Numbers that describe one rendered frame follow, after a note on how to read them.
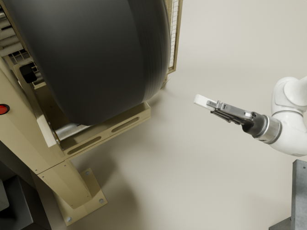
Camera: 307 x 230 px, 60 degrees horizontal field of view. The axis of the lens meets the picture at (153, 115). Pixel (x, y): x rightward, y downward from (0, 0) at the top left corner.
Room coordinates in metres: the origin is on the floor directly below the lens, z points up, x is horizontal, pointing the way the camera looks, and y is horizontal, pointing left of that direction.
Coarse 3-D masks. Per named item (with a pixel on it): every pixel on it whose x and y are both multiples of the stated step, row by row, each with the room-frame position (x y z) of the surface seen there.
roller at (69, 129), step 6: (60, 126) 0.45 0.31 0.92; (66, 126) 0.44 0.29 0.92; (72, 126) 0.45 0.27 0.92; (78, 126) 0.45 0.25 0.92; (84, 126) 0.45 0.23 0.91; (90, 126) 0.46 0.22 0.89; (54, 132) 0.42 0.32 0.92; (60, 132) 0.42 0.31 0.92; (66, 132) 0.43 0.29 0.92; (72, 132) 0.43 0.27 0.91; (78, 132) 0.44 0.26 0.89; (60, 138) 0.41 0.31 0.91; (66, 138) 0.42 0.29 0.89
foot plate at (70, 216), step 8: (88, 176) 0.60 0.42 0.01; (88, 184) 0.55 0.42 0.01; (96, 184) 0.55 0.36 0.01; (96, 192) 0.50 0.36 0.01; (56, 200) 0.44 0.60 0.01; (96, 200) 0.44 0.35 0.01; (104, 200) 0.44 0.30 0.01; (64, 208) 0.40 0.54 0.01; (80, 208) 0.40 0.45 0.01; (88, 208) 0.40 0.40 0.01; (96, 208) 0.40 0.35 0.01; (64, 216) 0.35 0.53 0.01; (72, 216) 0.35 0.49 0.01; (80, 216) 0.35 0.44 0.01
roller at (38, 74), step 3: (36, 72) 0.69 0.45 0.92; (39, 72) 0.68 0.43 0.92; (36, 75) 0.67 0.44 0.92; (39, 75) 0.67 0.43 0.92; (39, 78) 0.66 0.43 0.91; (42, 78) 0.66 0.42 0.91; (36, 81) 0.65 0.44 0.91; (39, 81) 0.66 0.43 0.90; (42, 81) 0.66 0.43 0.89; (36, 84) 0.65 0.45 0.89
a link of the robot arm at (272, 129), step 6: (264, 114) 0.48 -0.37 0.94; (270, 120) 0.45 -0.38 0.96; (276, 120) 0.45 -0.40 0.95; (264, 126) 0.43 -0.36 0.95; (270, 126) 0.43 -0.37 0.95; (276, 126) 0.43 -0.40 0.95; (264, 132) 0.41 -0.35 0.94; (270, 132) 0.41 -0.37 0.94; (276, 132) 0.41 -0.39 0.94; (258, 138) 0.41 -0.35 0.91; (264, 138) 0.40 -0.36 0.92; (270, 138) 0.40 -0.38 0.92; (276, 138) 0.40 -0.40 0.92
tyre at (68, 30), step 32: (32, 0) 0.42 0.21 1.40; (64, 0) 0.43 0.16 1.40; (96, 0) 0.45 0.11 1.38; (128, 0) 0.47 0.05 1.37; (160, 0) 0.52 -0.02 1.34; (32, 32) 0.40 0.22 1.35; (64, 32) 0.39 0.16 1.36; (96, 32) 0.41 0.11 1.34; (128, 32) 0.44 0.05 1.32; (160, 32) 0.47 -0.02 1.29; (64, 64) 0.36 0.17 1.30; (96, 64) 0.38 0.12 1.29; (128, 64) 0.41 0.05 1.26; (160, 64) 0.45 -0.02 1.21; (64, 96) 0.35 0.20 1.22; (96, 96) 0.36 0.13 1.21; (128, 96) 0.40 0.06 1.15
